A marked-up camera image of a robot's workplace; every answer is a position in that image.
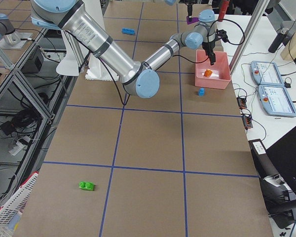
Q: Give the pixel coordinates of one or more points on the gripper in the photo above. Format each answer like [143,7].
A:
[208,46]

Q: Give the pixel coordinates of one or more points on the orange sloped block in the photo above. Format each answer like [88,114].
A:
[208,73]

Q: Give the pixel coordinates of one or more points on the small blue block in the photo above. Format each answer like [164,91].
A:
[201,91]

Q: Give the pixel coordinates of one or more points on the purple sloped block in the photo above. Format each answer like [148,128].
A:
[191,20]

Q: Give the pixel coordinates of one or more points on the long blue block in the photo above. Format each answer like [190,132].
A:
[128,31]

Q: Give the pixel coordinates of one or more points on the green block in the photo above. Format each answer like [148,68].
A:
[88,186]

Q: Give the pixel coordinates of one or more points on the pink plastic box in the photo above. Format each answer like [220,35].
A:
[216,76]

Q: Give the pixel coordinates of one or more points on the red fire extinguisher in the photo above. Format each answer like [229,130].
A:
[223,9]

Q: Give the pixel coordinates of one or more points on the upper teach pendant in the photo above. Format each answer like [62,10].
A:
[265,73]

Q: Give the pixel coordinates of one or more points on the teach pendant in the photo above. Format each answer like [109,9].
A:
[276,101]
[265,73]

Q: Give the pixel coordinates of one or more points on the lower teach pendant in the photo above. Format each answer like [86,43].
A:
[276,101]

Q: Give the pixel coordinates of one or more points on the white plastic basket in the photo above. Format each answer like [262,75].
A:
[11,212]

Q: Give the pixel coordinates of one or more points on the usb hub with cables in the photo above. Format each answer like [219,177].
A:
[241,100]

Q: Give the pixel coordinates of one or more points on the aluminium frame post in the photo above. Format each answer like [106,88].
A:
[260,8]

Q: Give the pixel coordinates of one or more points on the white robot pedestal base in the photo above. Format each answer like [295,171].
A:
[96,70]

